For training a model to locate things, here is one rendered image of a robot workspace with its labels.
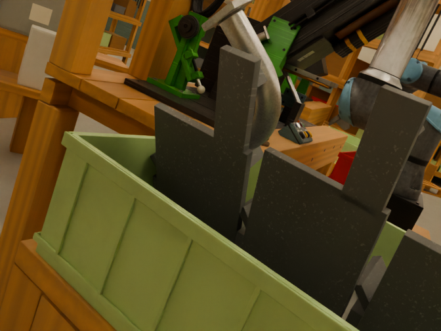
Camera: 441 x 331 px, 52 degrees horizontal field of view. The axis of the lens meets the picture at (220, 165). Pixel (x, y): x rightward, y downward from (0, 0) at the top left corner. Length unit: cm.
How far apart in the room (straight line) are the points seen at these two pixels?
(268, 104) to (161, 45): 120
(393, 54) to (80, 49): 85
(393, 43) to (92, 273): 93
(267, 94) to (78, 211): 27
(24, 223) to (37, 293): 93
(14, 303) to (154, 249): 27
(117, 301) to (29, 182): 101
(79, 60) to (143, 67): 37
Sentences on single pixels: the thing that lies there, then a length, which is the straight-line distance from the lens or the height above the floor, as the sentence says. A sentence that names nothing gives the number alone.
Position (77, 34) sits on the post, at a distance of 138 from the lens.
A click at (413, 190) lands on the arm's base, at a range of 120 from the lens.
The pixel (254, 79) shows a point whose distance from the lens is 47.
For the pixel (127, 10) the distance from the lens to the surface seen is 823.
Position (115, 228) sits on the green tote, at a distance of 53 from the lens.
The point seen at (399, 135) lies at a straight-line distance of 44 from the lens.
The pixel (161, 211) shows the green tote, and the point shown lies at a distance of 47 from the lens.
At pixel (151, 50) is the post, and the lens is 169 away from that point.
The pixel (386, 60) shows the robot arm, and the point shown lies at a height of 123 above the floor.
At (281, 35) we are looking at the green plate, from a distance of 176.
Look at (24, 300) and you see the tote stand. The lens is 68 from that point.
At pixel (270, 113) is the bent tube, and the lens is 52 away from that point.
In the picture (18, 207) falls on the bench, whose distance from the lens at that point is 157.
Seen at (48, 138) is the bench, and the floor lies 67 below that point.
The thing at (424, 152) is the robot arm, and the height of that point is 106.
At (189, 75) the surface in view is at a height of 97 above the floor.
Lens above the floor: 113
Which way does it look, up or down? 15 degrees down
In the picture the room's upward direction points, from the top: 22 degrees clockwise
